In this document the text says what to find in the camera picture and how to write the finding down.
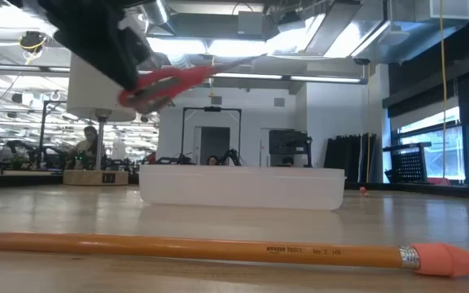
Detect yellow hanging cable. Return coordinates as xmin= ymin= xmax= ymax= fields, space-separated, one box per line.
xmin=439 ymin=0 xmax=449 ymax=180

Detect white lamp with wood base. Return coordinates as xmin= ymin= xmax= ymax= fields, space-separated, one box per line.
xmin=62 ymin=52 xmax=138 ymax=187

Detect clear plastic pencil box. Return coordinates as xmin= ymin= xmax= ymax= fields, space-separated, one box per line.
xmin=138 ymin=164 xmax=347 ymax=212

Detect black perforated rack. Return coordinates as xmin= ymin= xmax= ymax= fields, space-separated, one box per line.
xmin=382 ymin=142 xmax=433 ymax=185

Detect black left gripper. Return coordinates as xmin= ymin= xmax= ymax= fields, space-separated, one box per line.
xmin=38 ymin=0 xmax=153 ymax=93

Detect yellow cable reel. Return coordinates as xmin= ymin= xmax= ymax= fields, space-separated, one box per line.
xmin=18 ymin=31 xmax=49 ymax=55

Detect black equipment cabinet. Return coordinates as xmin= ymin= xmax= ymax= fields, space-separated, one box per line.
xmin=268 ymin=129 xmax=313 ymax=168

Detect black folded panels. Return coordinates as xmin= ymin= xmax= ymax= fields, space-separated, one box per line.
xmin=323 ymin=133 xmax=378 ymax=183

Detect red handled scissors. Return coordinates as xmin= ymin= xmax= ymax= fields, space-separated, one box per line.
xmin=116 ymin=55 xmax=261 ymax=116

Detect black rectangular stand frame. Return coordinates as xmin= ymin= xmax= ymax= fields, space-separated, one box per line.
xmin=181 ymin=106 xmax=243 ymax=166

